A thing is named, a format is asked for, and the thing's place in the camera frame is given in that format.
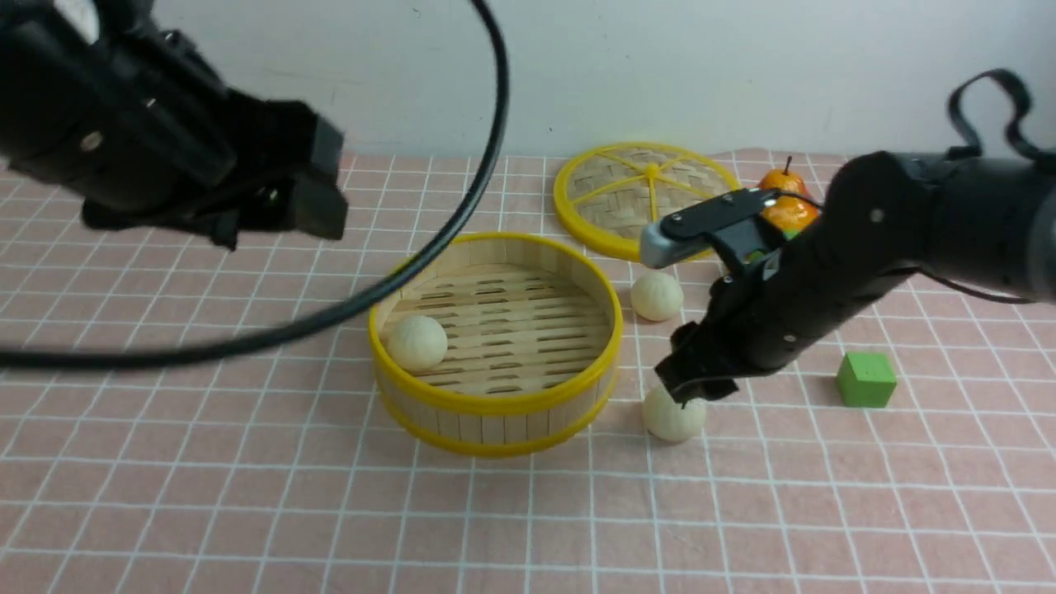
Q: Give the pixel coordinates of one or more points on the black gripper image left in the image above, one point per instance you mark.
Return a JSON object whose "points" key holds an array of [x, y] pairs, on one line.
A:
{"points": [[285, 179]]}

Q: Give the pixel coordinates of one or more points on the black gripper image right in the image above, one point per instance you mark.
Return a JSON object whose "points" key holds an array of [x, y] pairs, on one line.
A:
{"points": [[765, 319]]}

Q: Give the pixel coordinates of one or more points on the white bun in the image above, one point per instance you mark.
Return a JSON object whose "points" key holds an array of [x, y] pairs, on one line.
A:
{"points": [[671, 421], [656, 296], [417, 343]]}

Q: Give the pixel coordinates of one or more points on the yellow bamboo steamer tray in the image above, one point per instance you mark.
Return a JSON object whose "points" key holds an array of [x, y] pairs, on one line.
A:
{"points": [[534, 332]]}

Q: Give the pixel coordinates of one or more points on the yellow bamboo steamer lid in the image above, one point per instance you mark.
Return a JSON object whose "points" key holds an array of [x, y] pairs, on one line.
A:
{"points": [[606, 196]]}

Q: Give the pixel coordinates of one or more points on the green cube block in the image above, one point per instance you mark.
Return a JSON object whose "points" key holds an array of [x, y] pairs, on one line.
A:
{"points": [[866, 380]]}

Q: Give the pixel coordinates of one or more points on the orange yellow toy pear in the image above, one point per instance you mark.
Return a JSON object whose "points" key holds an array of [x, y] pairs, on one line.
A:
{"points": [[794, 208]]}

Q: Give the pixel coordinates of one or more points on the pink checkered tablecloth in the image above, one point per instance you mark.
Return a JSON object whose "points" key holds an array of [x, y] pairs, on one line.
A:
{"points": [[284, 474]]}

